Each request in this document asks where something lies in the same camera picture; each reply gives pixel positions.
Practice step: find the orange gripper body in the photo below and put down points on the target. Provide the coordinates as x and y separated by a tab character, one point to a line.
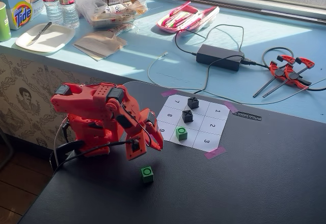
151	128

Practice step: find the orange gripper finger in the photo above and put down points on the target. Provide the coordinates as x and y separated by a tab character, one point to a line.
159	136
150	141

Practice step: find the green cube with circle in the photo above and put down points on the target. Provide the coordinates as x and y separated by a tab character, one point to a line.
147	175
181	133

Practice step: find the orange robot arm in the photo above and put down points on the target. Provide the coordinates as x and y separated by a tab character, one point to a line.
84	107

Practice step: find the black cube with cross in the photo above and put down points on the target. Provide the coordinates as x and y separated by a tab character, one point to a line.
193	103
187	116

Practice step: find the white numbered grid paper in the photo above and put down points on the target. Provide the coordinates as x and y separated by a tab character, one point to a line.
211	126

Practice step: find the purple tape strip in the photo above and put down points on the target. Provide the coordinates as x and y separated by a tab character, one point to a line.
169	93
230	106
215	153

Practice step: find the black base clamp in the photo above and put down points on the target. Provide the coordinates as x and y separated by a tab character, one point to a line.
67	149

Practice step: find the black perforated strip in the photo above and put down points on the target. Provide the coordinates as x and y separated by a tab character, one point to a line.
247	116

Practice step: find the brown paper napkins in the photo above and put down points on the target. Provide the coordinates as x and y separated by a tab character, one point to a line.
99	44

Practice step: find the black power adapter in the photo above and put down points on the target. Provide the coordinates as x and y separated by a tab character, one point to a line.
220	57

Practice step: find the pink pen tray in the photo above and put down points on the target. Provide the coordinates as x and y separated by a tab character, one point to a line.
186	17

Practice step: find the clear plastic bag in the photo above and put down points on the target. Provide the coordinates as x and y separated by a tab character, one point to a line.
112	2

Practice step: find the white square plate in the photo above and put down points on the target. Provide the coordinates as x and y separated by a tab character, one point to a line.
51	39

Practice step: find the orange bar clamp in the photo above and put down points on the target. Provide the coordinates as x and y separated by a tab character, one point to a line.
277	71
296	75

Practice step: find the plastic knife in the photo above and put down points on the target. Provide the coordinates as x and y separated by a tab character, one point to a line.
38	34

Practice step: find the plastic water bottle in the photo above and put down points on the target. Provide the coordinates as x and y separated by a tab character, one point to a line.
52	2
68	5

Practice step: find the Tide detergent box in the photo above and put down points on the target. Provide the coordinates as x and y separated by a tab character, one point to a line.
21	15

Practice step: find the green cup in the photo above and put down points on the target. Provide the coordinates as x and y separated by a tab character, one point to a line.
4	23

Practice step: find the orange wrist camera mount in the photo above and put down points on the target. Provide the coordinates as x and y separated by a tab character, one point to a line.
136	149

